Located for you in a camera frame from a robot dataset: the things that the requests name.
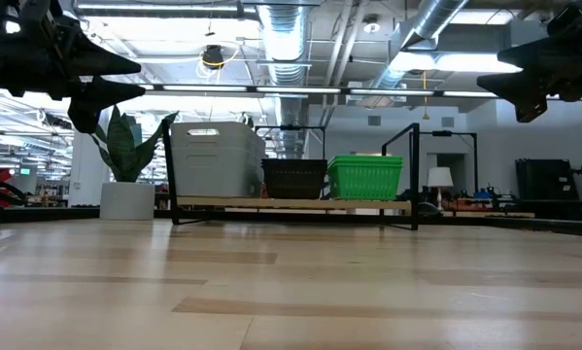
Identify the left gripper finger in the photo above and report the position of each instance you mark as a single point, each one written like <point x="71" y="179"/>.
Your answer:
<point x="96" y="60"/>
<point x="89" y="104"/>

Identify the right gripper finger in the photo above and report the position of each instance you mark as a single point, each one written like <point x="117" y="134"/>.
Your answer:
<point x="528" y="92"/>
<point x="538" y="56"/>

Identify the grey plastic bin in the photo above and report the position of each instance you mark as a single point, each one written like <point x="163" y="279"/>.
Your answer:
<point x="232" y="132"/>
<point x="217" y="155"/>
<point x="217" y="184"/>

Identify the green perforated plastic basket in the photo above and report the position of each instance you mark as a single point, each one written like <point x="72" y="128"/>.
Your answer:
<point x="366" y="158"/>
<point x="366" y="164"/>
<point x="366" y="185"/>

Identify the black perforated plastic basket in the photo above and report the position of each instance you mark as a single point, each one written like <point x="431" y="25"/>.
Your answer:
<point x="294" y="161"/>
<point x="294" y="166"/>
<point x="294" y="185"/>

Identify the green snake plant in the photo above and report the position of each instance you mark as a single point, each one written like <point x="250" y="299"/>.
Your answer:
<point x="125" y="150"/>

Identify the black equipment rack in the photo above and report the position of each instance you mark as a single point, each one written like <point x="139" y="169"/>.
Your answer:
<point x="543" y="185"/>

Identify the white round plant pot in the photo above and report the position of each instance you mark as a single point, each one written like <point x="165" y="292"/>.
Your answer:
<point x="127" y="201"/>

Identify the black ceiling-hung device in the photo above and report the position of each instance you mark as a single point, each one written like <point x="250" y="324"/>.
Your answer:
<point x="214" y="57"/>

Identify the white table lamp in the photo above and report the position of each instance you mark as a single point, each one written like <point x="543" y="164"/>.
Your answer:
<point x="439" y="177"/>

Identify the long linear ceiling light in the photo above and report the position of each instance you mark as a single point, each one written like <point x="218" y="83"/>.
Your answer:
<point x="295" y="90"/>

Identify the black gantry frame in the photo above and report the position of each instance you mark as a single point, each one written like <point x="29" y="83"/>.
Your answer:
<point x="446" y="133"/>

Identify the silver ventilation duct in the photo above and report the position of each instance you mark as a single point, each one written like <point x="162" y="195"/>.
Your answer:
<point x="285" y="39"/>
<point x="431" y="19"/>

